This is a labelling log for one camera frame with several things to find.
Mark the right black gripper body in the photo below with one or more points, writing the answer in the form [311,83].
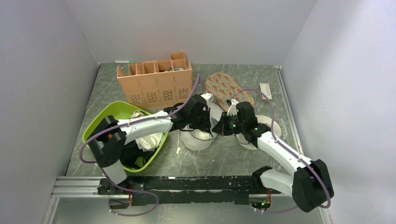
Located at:
[231,124]

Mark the white bra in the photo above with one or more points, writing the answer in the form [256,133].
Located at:
[149,143]

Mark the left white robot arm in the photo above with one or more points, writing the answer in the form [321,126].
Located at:
[110,137]

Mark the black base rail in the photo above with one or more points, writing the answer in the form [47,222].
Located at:
[145,190]

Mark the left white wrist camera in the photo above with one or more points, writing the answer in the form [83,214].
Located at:
[209,98]

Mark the small white red box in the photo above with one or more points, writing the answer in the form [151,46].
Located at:
[265,88]

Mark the orange plastic organizer box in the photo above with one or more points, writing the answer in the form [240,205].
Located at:
[158,83]

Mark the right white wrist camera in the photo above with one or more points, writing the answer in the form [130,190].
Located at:
[232,110]

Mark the green white marker pen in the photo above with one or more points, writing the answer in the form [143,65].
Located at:
[119,61]

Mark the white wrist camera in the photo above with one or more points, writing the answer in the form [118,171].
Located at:
[209,98]
[232,110]

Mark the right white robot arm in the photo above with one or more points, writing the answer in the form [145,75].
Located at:
[307,182]

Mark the green plastic basin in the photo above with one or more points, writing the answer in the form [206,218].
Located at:
[123,110]

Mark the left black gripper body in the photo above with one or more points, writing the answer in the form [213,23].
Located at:
[200,122]

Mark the black garment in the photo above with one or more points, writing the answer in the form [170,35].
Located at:
[133,157]

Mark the white round mesh laundry bag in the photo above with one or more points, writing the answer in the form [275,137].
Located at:
[196,139]

